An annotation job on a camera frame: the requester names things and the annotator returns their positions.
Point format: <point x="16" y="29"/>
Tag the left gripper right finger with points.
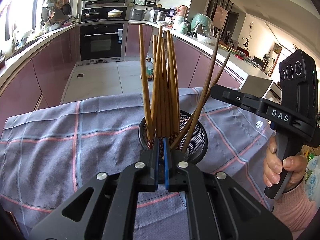
<point x="182" y="176"/>

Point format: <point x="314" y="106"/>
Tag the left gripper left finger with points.
<point x="141" y="176"/>

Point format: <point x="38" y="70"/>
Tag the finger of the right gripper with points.
<point x="236" y="98"/>

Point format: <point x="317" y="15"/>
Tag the black mesh utensil cup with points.
<point x="196" y="150"/>

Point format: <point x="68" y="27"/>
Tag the pink sleeve forearm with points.
<point x="295" y="210"/>

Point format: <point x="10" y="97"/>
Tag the right hand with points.
<point x="273" y="166"/>

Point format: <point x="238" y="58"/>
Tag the wooden chopstick in cup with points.
<point x="165" y="103"/>
<point x="173" y="91"/>
<point x="156" y="80"/>

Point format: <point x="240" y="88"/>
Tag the green mesh food cover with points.
<point x="204" y="23"/>

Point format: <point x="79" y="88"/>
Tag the blue plaid tablecloth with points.
<point x="48" y="154"/>

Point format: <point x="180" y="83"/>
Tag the oil bottle on floor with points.
<point x="149" y="68"/>

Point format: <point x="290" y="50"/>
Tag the pink kettle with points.
<point x="182" y="11"/>

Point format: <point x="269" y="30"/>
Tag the steel pot on counter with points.
<point x="159" y="15"/>

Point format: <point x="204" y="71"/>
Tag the black built-in oven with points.
<point x="101" y="41"/>

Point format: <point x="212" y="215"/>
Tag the silver toaster box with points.
<point x="137" y="14"/>

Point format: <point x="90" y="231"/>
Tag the white ceramic pot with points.
<point x="115" y="13"/>

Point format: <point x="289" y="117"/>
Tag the black lidded pot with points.
<point x="90" y="14"/>

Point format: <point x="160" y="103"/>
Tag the black range hood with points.
<point x="103" y="3"/>

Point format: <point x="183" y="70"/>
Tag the black hanging pan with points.
<point x="66" y="8"/>

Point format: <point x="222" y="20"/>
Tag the black camera box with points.
<point x="298" y="81"/>

